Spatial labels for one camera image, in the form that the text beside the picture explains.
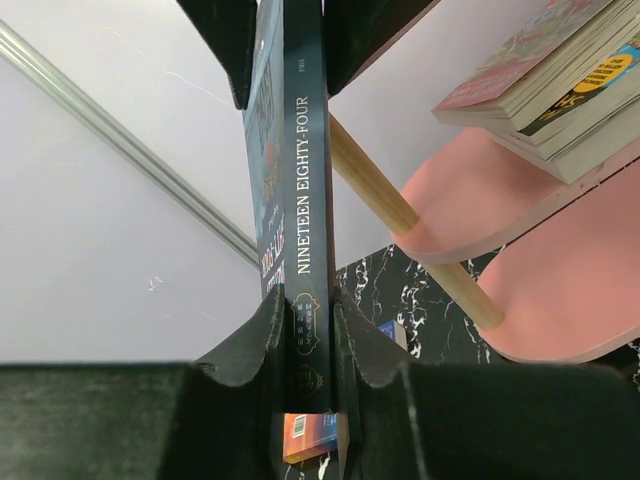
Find pink three-tier shelf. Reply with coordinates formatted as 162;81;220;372
327;0;640;365

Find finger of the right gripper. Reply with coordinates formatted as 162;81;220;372
177;0;258;110
324;0;430;95

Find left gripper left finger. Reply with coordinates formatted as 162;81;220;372
159;287;285;479

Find black yellow treehouse book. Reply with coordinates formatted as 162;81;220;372
512;33;639;160

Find red 13-storey treehouse book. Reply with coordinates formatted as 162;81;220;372
432;0;639;131

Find dark blue book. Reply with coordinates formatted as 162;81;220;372
243;1;335;413

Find blue orange book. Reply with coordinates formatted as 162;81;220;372
283;320;410;479

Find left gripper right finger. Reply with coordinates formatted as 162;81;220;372
333;289;428;479

